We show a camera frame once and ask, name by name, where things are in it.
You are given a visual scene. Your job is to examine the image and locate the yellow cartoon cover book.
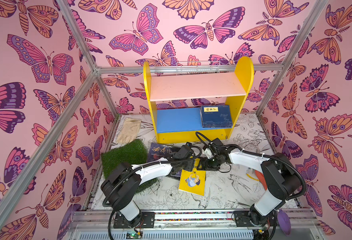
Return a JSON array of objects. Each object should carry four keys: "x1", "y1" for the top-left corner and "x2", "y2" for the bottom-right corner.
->
[{"x1": 179, "y1": 159, "x2": 206, "y2": 196}]

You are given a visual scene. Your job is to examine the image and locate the purple cover book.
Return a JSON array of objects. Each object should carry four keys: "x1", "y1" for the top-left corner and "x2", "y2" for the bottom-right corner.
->
[{"x1": 146, "y1": 143, "x2": 180, "y2": 163}]

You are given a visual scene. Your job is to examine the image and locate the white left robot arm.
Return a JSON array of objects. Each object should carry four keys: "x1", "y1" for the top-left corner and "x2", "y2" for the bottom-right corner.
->
[{"x1": 101, "y1": 143, "x2": 203, "y2": 222}]

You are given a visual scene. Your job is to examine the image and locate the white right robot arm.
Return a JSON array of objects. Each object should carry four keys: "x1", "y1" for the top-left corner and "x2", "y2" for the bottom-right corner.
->
[{"x1": 202, "y1": 139, "x2": 307, "y2": 218}]

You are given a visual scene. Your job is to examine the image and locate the dark portrait cover book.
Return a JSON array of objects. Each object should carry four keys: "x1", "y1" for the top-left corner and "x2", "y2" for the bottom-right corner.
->
[{"x1": 166, "y1": 171, "x2": 182, "y2": 181}]

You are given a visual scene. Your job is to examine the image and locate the green artificial grass mat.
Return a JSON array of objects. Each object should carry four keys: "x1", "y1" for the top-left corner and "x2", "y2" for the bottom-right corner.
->
[{"x1": 99, "y1": 139, "x2": 160, "y2": 196}]

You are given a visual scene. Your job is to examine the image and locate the yellow wooden bookshelf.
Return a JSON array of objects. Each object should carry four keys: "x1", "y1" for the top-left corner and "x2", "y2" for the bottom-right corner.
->
[{"x1": 143, "y1": 57, "x2": 254, "y2": 144}]

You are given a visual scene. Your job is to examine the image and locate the beige cloth glove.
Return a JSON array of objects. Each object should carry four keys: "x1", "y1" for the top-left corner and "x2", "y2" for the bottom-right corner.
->
[{"x1": 116, "y1": 118, "x2": 141, "y2": 145}]

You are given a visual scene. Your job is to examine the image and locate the purple bulb object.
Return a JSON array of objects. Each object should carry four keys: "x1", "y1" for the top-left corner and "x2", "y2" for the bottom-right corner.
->
[{"x1": 277, "y1": 210, "x2": 292, "y2": 236}]

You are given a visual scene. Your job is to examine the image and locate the small green circuit board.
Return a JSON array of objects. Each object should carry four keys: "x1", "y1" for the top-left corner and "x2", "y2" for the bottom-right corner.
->
[{"x1": 126, "y1": 232, "x2": 143, "y2": 240}]

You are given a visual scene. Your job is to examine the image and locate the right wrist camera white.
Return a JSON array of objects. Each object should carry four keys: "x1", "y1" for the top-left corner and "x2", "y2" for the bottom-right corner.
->
[{"x1": 203, "y1": 147, "x2": 214, "y2": 159}]

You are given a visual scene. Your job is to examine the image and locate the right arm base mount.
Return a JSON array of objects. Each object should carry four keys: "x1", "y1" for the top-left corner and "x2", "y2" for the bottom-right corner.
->
[{"x1": 232, "y1": 209, "x2": 278, "y2": 229}]

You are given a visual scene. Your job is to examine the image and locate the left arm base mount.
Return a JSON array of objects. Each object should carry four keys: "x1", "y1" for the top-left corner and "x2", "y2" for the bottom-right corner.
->
[{"x1": 113, "y1": 211, "x2": 155, "y2": 229}]

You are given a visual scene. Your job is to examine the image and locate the aluminium frame post right rear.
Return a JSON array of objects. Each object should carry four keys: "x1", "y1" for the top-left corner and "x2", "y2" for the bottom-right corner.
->
[{"x1": 256, "y1": 0, "x2": 328, "y2": 117}]

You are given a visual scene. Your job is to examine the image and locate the clear wire rack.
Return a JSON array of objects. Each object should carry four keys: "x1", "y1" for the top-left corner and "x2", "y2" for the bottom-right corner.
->
[{"x1": 176, "y1": 61, "x2": 221, "y2": 75}]

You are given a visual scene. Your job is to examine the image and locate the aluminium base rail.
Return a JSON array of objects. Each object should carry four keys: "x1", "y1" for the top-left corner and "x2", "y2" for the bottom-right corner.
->
[{"x1": 65, "y1": 209, "x2": 327, "y2": 240}]

